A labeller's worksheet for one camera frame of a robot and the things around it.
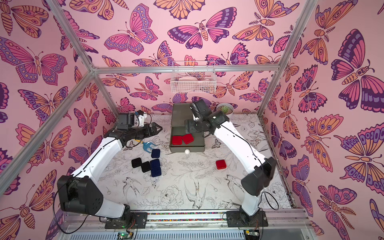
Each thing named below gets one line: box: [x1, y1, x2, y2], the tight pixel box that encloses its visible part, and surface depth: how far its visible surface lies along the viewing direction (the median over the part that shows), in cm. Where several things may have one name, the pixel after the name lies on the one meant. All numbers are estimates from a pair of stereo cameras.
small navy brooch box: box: [151, 148, 161, 158], surface depth 99 cm
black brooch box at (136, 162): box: [131, 157, 142, 168], surface depth 96 cm
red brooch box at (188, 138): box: [182, 133, 195, 145], surface depth 89 cm
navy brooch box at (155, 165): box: [150, 158, 161, 172], surface depth 95 cm
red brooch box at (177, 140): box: [171, 135, 183, 145], surface depth 86 cm
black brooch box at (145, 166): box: [141, 161, 151, 173], surface depth 93 cm
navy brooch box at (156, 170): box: [150, 163, 162, 177], surface depth 94 cm
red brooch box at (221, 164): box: [215, 159, 227, 170], surface depth 94 cm
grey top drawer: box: [169, 126, 206, 155], surface depth 87 cm
